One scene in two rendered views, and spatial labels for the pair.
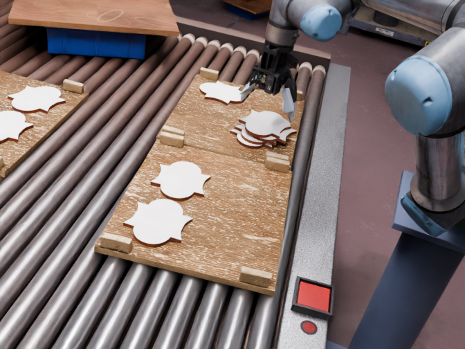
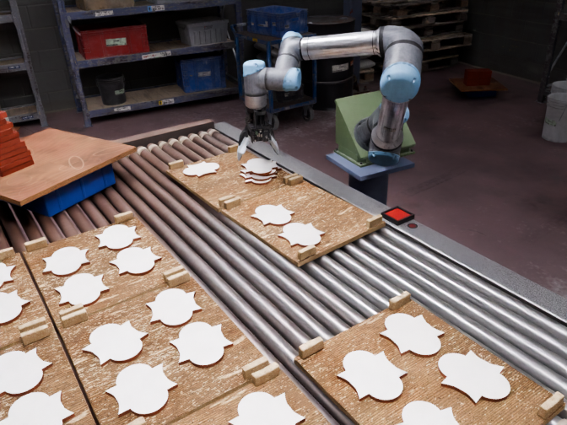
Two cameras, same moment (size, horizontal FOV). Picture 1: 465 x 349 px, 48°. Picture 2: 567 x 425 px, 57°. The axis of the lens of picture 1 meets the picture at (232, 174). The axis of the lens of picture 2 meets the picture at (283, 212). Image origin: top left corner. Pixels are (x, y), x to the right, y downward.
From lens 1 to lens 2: 1.05 m
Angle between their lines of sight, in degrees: 34
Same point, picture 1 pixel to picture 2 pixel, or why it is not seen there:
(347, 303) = not seen: hidden behind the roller
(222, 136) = (245, 187)
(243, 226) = (331, 212)
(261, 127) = (262, 168)
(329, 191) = (326, 179)
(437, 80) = (412, 69)
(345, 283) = not seen: hidden behind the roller
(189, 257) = (338, 236)
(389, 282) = not seen: hidden behind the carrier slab
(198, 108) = (206, 184)
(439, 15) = (369, 44)
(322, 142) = (283, 162)
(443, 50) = (403, 56)
